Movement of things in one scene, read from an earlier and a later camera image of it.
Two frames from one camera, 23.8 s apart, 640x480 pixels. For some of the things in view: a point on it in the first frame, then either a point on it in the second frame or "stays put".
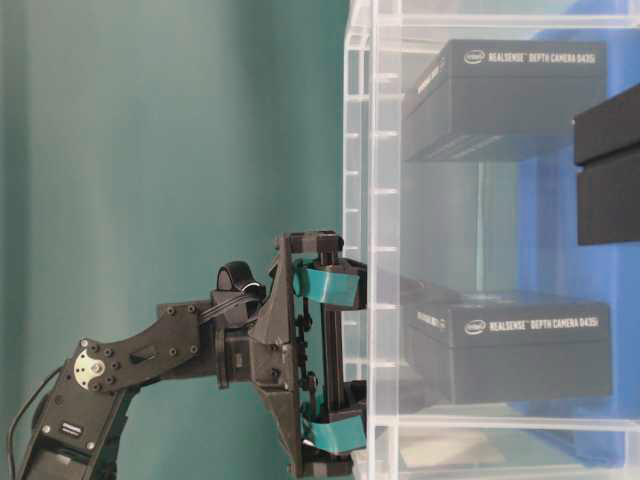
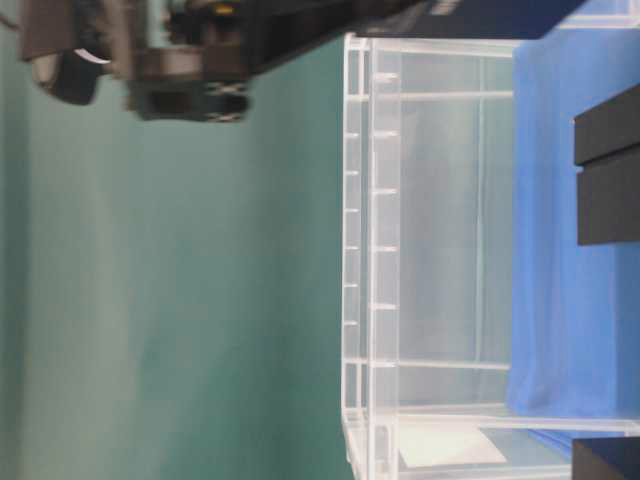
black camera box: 503,100 to 474,19
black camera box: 505,345 to 606,458
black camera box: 607,162 stays put
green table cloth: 144,146 stays put
